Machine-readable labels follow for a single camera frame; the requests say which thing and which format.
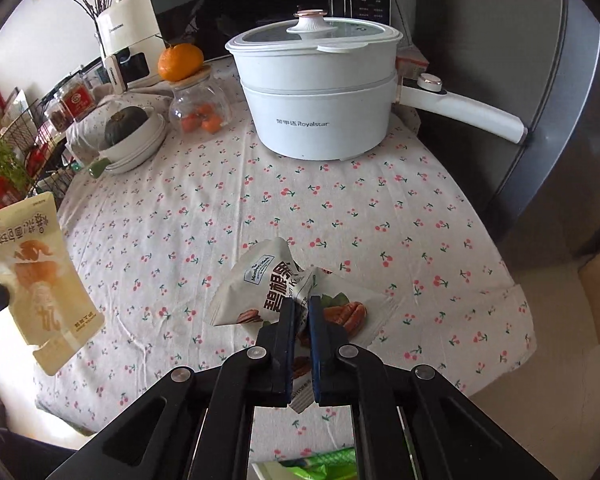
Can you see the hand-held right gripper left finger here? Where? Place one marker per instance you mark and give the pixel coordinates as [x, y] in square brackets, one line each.
[280, 360]

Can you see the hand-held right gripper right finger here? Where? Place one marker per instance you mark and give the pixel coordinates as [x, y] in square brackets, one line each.
[316, 350]

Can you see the beige bread packet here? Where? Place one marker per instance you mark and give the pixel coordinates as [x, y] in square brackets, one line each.
[45, 285]

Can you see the white nut snack packet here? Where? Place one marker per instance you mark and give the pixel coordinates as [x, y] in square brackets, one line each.
[260, 285]

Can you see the white plastic bin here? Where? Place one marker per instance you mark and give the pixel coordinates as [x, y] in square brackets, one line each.
[261, 471]

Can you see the cherry print tablecloth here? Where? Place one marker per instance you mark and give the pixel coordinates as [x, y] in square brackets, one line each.
[330, 210]

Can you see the green leafy herbs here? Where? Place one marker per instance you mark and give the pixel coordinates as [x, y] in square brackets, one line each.
[0, 160]

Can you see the person's dark clothing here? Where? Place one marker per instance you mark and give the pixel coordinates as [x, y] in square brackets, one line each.
[25, 460]

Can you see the green ceramic spoon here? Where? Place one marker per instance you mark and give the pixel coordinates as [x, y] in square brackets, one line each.
[99, 167]

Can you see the white plate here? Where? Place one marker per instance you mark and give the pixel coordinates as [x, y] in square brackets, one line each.
[147, 155]

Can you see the red label jar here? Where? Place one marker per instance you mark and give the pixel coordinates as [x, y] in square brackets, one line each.
[77, 102]

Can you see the white ceramic bowl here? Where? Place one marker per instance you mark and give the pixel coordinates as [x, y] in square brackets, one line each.
[140, 142]

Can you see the dark green squash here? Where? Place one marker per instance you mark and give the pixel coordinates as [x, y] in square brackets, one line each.
[125, 125]

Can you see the white electric cooking pot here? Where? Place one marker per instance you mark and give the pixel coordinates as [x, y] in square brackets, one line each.
[325, 105]

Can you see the small orange fruit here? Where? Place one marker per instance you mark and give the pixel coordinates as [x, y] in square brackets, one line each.
[190, 122]
[212, 124]

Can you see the glass jar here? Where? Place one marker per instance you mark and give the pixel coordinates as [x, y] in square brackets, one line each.
[205, 95]

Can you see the white air fryer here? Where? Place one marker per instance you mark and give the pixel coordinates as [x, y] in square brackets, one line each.
[125, 30]

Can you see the orange cardboard box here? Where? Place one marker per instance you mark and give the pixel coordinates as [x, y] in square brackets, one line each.
[412, 62]

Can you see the large tangerine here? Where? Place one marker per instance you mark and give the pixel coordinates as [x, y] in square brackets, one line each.
[180, 62]

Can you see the glass pot lid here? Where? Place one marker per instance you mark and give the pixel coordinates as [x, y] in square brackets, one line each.
[320, 35]

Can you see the grey refrigerator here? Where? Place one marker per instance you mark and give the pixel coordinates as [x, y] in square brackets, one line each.
[505, 85]

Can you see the black microwave oven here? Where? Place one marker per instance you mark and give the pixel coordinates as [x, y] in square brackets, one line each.
[220, 5]

